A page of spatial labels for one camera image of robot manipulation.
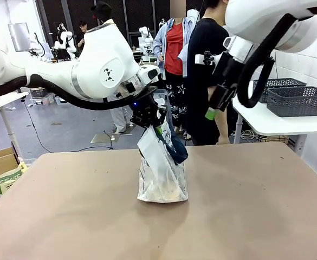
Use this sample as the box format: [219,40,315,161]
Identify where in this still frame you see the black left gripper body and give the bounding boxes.
[129,92,160,128]

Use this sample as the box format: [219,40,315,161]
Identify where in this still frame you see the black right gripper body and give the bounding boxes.
[211,50,242,90]

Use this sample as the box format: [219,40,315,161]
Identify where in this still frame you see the translucent shopping bag navy handles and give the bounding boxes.
[136,119,189,204]

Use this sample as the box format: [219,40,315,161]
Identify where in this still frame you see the grey plastic lattice basket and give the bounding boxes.
[251,77,308,104]
[266,86,317,118]

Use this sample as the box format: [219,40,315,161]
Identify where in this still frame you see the person's right forearm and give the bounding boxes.
[208,86,229,129]

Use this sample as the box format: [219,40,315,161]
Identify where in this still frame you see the green white paper bag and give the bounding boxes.
[0,161,28,196]

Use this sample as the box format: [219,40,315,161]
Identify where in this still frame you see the person's right hand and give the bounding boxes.
[217,127,230,145]

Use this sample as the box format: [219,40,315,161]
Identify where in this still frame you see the person in black t-shirt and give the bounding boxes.
[186,0,231,147]

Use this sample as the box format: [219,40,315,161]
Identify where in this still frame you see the woman in red shirt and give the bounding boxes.
[153,0,192,137]

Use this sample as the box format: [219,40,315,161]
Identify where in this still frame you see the white side table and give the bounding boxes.
[231,80,317,144]

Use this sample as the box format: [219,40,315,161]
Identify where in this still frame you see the background person in black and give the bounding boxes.
[76,20,89,51]

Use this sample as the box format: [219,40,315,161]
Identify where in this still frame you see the grey whiteboard panel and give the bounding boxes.
[8,23,31,52]

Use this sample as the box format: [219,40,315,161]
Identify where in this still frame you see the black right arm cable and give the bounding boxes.
[236,12,297,109]

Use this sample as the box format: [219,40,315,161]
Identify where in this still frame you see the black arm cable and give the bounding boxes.
[0,73,148,111]
[236,12,297,109]

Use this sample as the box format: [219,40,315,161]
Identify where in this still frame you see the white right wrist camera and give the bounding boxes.
[195,50,219,66]

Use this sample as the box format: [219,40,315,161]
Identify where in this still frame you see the mannequin metal base plate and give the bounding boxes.
[90,131,134,144]

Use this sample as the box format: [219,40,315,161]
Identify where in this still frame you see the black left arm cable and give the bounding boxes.
[0,73,148,111]

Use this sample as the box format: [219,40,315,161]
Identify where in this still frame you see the black floor cable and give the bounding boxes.
[24,100,115,153]

